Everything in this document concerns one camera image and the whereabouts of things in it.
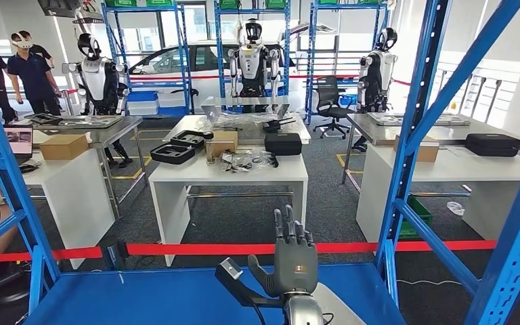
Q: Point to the black stanchion post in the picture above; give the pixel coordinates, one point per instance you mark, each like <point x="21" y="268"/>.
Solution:
<point x="114" y="255"/>

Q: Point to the cardboard box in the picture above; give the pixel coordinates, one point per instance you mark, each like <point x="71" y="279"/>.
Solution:
<point x="428" y="152"/>
<point x="224" y="143"/>
<point x="62" y="148"/>

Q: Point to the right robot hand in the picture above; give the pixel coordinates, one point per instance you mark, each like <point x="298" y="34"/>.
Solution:
<point x="296" y="264"/>

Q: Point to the flat metal panel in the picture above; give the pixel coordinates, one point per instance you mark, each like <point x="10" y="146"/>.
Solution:
<point x="98" y="122"/>

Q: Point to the humanoid robot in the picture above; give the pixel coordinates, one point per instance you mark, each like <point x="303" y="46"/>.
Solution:
<point x="376" y="71"/>
<point x="96" y="76"/>
<point x="253" y="63"/>

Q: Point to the white storage bin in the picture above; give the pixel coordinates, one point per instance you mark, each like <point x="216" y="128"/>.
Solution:
<point x="143" y="108"/>

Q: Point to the silver laptop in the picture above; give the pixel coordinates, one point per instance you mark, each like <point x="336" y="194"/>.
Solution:
<point x="210" y="114"/>

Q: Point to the green plastic crate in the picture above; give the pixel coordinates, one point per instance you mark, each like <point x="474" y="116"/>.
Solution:
<point x="417" y="211"/>
<point x="276" y="4"/>
<point x="121" y="3"/>
<point x="327" y="2"/>
<point x="159" y="2"/>
<point x="229" y="4"/>

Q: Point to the black computer mouse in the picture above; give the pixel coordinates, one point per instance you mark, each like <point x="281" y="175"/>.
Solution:
<point x="26" y="168"/>

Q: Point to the black foam tray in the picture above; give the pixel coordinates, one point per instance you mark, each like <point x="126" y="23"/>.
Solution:
<point x="186" y="139"/>
<point x="157" y="154"/>

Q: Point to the blue shelf rack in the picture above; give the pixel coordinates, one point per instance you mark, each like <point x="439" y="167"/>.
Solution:
<point x="139" y="8"/>
<point x="311" y="58"/>
<point x="219" y="58"/>
<point x="175" y="300"/>

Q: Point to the clear plastic bag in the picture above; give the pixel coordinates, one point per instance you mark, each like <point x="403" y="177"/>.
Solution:
<point x="456" y="208"/>

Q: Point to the blue storage bin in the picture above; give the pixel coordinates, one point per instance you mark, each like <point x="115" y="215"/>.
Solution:
<point x="142" y="96"/>

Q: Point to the red barrier tape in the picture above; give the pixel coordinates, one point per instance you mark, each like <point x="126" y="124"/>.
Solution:
<point x="197" y="249"/>

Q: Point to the open laptop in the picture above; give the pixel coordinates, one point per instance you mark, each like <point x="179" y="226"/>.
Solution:
<point x="20" y="141"/>

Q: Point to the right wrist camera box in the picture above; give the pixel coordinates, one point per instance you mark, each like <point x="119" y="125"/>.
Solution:
<point x="231" y="269"/>

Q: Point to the black office chair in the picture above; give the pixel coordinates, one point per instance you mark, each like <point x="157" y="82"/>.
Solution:
<point x="327" y="94"/>

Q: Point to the white desk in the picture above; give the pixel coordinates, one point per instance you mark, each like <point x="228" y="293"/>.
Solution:
<point x="466" y="170"/>
<point x="172" y="215"/>
<point x="78" y="202"/>

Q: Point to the metal stair railing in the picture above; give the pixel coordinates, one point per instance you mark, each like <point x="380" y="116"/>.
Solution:
<point x="493" y="94"/>

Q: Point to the white car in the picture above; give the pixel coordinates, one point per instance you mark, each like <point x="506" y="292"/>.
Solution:
<point x="204" y="92"/>

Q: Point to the black router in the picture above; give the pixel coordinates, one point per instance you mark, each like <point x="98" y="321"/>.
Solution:
<point x="272" y="126"/>

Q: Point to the black round base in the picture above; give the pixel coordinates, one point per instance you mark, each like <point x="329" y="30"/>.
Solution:
<point x="4" y="294"/>

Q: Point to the black carrying case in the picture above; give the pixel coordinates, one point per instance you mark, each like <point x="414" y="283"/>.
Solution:
<point x="283" y="144"/>
<point x="493" y="144"/>

